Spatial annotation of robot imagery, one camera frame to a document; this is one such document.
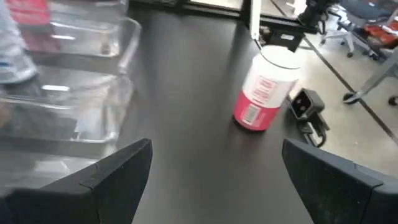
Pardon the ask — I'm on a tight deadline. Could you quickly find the red item on chair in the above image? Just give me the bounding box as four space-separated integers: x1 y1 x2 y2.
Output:
363 22 398 48

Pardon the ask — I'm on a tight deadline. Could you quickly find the clear plastic bin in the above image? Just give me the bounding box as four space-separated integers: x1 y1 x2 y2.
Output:
0 17 142 94
18 0 130 63
0 74 135 194

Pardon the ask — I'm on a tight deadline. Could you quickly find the gray office chair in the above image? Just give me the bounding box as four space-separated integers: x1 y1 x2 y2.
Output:
320 0 398 59

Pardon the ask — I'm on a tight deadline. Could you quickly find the black table mat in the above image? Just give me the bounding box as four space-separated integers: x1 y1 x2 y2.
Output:
118 6 315 224

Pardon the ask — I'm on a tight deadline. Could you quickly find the gray chair base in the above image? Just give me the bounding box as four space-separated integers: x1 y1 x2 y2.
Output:
343 46 398 106

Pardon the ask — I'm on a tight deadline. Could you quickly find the pink bottle white cap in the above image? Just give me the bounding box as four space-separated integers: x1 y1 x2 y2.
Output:
5 0 60 54

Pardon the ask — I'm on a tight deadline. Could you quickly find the white upright post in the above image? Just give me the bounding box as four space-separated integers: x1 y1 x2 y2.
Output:
249 0 262 42

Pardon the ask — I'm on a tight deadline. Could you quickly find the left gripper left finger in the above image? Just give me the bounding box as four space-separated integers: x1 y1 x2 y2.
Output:
0 138 154 224

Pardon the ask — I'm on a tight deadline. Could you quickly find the black table frame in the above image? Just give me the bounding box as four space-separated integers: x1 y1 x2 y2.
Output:
129 0 312 53

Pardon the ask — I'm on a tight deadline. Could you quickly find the white blue soda can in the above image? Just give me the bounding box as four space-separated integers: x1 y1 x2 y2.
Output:
0 0 39 85

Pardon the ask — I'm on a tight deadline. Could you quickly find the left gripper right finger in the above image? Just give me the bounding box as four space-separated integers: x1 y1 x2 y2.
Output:
280 138 398 224

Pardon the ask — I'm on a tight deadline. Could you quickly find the pink silver soda can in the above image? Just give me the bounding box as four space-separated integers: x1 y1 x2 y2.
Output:
232 44 302 132

